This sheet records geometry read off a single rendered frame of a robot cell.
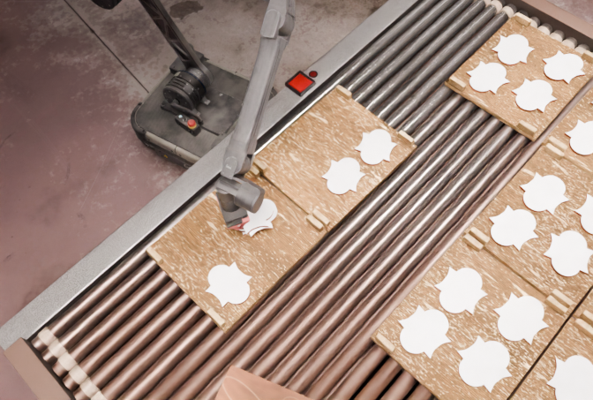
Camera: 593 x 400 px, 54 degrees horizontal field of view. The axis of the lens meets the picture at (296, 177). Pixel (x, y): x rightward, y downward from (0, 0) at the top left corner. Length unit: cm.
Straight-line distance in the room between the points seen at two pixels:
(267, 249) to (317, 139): 41
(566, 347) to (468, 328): 25
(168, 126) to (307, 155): 115
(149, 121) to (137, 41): 81
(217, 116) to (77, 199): 82
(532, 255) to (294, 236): 68
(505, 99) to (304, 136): 68
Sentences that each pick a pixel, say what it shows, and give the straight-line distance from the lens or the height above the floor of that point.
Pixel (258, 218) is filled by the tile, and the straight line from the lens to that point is 172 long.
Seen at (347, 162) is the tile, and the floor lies 95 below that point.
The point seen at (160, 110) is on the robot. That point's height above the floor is 24.
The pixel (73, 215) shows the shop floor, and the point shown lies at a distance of 306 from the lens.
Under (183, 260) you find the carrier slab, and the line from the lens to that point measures 175.
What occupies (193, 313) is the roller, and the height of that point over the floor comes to 92.
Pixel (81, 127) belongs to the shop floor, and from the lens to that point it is 333.
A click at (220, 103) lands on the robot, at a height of 26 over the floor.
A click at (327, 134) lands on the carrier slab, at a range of 191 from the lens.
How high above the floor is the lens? 251
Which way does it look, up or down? 60 degrees down
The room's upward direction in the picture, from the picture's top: 5 degrees counter-clockwise
